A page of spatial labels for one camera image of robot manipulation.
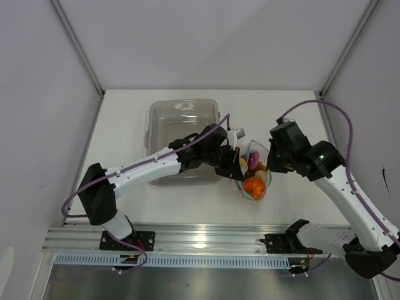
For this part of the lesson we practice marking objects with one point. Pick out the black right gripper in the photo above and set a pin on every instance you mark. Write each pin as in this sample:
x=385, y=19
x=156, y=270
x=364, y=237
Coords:
x=272, y=165

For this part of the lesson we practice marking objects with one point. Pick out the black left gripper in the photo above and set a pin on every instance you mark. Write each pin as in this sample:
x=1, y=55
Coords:
x=232, y=169

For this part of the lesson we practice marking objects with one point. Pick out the yellow toy lemon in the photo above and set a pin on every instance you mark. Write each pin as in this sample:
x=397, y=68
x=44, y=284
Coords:
x=243, y=165

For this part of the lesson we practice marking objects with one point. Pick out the clear zip top bag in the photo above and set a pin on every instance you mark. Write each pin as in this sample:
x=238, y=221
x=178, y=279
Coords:
x=245, y=149

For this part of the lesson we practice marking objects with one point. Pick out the orange toy pumpkin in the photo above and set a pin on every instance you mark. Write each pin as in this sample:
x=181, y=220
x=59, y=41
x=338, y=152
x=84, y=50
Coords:
x=254, y=187

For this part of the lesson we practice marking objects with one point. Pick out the yellow toy ginger root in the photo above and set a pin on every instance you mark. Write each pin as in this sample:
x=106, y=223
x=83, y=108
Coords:
x=260, y=169

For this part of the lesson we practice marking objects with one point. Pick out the purple toy onion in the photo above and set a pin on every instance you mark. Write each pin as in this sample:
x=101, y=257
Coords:
x=253, y=160

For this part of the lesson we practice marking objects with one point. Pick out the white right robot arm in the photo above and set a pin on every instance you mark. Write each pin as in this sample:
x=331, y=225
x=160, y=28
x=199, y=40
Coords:
x=371, y=244

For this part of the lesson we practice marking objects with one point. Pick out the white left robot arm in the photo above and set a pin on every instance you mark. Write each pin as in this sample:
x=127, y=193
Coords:
x=101, y=187

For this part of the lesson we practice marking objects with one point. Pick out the clear grey plastic bin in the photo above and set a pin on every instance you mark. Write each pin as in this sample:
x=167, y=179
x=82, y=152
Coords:
x=175, y=119

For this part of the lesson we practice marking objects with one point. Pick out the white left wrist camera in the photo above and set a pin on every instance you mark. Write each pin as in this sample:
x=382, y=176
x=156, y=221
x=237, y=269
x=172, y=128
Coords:
x=234, y=135

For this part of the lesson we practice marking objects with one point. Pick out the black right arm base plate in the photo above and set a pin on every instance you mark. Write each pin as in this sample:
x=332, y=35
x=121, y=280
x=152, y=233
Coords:
x=279, y=243

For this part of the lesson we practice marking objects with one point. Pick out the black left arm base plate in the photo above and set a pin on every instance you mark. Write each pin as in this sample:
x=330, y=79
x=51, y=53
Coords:
x=144, y=240

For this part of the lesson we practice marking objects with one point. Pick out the white slotted cable duct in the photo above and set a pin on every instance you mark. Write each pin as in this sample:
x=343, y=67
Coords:
x=174, y=261

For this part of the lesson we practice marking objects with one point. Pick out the right aluminium frame post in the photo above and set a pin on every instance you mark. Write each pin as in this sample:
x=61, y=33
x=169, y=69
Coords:
x=356, y=35

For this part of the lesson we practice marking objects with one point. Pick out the aluminium frame post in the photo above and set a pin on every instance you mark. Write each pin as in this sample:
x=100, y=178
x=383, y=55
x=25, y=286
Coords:
x=76, y=45
x=356, y=35

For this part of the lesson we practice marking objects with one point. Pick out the aluminium table edge rail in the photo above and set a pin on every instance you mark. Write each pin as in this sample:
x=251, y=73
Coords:
x=179, y=239

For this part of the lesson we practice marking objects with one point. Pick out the left aluminium frame post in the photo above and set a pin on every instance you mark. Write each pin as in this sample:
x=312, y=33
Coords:
x=76, y=45

